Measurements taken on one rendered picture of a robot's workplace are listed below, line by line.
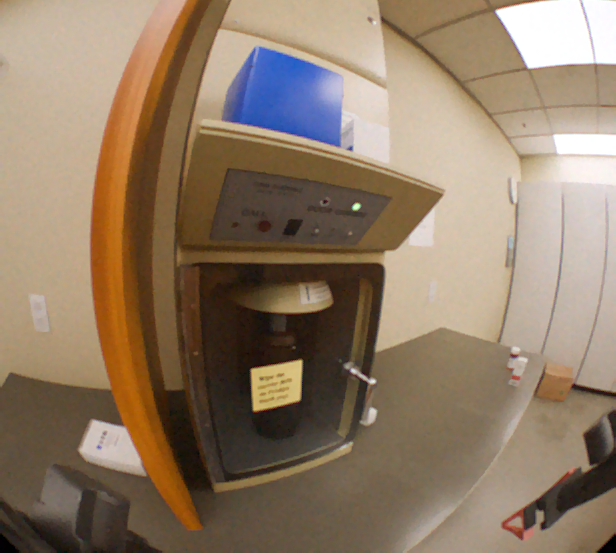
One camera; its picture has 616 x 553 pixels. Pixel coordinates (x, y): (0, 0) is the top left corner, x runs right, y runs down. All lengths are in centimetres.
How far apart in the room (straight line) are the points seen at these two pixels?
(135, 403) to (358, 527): 43
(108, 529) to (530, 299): 325
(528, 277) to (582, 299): 78
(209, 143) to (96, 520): 29
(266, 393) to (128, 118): 36
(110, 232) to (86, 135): 62
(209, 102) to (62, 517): 42
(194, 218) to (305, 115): 14
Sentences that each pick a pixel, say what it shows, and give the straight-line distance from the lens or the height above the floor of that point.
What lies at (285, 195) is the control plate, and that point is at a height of 146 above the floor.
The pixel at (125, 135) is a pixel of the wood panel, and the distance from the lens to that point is 23.
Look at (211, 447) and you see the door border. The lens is 44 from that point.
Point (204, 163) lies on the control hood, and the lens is 21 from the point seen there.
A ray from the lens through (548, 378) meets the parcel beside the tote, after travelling 300.
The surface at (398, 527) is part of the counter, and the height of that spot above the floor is 94.
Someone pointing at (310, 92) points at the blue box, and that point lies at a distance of 26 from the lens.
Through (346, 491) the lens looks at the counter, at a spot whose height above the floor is 94.
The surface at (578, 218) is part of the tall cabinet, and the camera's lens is 315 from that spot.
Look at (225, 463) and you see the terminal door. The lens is 48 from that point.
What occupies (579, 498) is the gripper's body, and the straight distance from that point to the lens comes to 43.
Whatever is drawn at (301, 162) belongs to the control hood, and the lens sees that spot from 23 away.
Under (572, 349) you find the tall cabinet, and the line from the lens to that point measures 329.
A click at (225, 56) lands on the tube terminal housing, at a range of 38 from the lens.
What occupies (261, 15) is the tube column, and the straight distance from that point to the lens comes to 45.
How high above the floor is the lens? 143
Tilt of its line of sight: 3 degrees down
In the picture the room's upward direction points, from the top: 4 degrees clockwise
